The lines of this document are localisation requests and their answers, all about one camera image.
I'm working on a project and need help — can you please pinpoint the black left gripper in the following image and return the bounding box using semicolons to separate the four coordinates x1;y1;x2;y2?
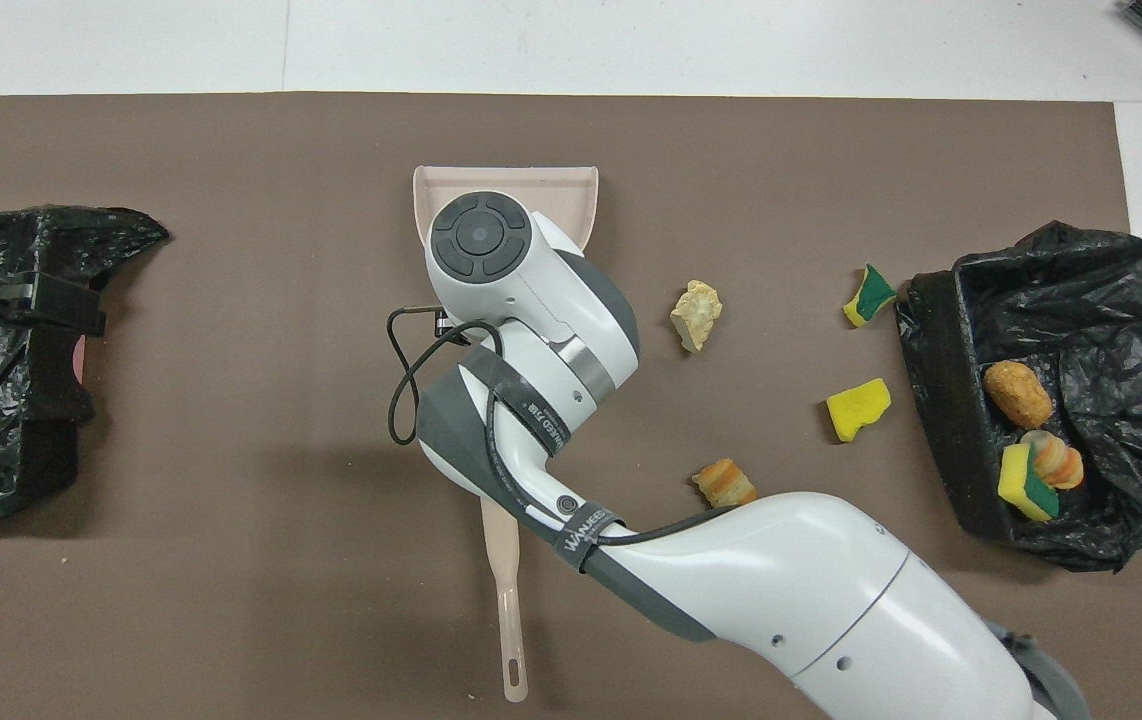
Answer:
0;250;108;336

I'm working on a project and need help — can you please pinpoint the beige plastic dustpan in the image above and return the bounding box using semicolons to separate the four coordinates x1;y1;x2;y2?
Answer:
413;165;600;253

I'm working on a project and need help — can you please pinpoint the pale crumbly bread piece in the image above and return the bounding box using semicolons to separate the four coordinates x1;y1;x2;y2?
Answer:
670;280;724;354

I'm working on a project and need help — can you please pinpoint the beige hand brush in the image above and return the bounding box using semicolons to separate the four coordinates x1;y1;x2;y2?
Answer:
479;495;530;704

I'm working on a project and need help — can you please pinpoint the striped croissant bread piece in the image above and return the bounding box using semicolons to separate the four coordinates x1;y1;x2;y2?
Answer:
691;457;759;509

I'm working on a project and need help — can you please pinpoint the yellow sponge piece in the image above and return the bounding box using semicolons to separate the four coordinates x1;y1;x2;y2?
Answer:
825;377;893;444

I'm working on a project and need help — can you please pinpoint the small yellow green sponge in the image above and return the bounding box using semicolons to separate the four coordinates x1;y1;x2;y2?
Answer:
842;263;899;330

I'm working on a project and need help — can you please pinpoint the brown bread roll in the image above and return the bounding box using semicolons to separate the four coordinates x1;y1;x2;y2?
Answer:
982;360;1055;430

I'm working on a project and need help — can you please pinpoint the large yellow green sponge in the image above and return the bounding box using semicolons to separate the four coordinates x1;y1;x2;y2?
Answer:
997;443;1061;523

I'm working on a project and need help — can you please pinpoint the striped round bread piece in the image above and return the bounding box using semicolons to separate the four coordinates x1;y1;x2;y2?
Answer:
1019;429;1085;491

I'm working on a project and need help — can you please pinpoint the black bag lined bin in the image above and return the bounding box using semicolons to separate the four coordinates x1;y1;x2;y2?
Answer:
895;220;1142;574

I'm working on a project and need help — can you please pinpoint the brown table mat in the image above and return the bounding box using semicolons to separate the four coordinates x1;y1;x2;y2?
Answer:
0;92;1142;720

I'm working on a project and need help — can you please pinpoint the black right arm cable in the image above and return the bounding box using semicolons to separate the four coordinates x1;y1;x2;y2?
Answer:
387;305;632;546

